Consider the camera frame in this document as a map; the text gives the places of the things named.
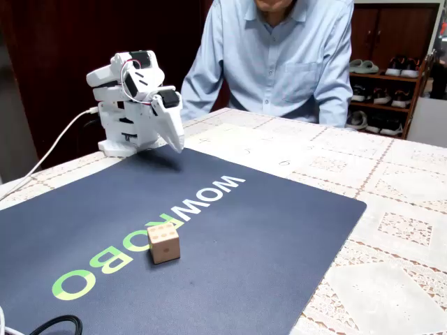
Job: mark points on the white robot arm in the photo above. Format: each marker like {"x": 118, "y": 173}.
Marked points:
{"x": 115, "y": 130}

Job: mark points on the man in blue shirt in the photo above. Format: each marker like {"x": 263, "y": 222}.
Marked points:
{"x": 272, "y": 63}

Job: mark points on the wooden die cube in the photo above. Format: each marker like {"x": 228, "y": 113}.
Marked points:
{"x": 164, "y": 244}

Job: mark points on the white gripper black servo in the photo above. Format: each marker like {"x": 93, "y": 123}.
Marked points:
{"x": 170, "y": 118}

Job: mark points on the beige lace tablecloth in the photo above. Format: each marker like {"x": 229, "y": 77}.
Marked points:
{"x": 384, "y": 209}

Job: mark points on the wooden shoe rack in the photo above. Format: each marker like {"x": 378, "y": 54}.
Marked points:
{"x": 415, "y": 101}

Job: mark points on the dark sneaker white sole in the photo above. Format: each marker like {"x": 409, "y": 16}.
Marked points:
{"x": 401, "y": 99}
{"x": 382, "y": 97}
{"x": 359, "y": 95}

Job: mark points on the grey white sneaker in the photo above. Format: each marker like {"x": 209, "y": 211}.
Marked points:
{"x": 357, "y": 120}

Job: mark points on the white numbered paper sheet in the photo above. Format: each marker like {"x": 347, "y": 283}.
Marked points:
{"x": 244, "y": 143}

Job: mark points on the dark blue Wowrobo mat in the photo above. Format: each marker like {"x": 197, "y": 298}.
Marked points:
{"x": 227, "y": 251}

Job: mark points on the green slipper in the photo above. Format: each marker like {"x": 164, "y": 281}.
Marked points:
{"x": 371, "y": 67}
{"x": 355, "y": 65}

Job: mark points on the dark wooden cabinet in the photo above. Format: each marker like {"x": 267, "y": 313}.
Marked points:
{"x": 394, "y": 31}

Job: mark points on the black orange white sneaker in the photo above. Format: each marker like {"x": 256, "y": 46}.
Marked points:
{"x": 410, "y": 70}
{"x": 394, "y": 68}

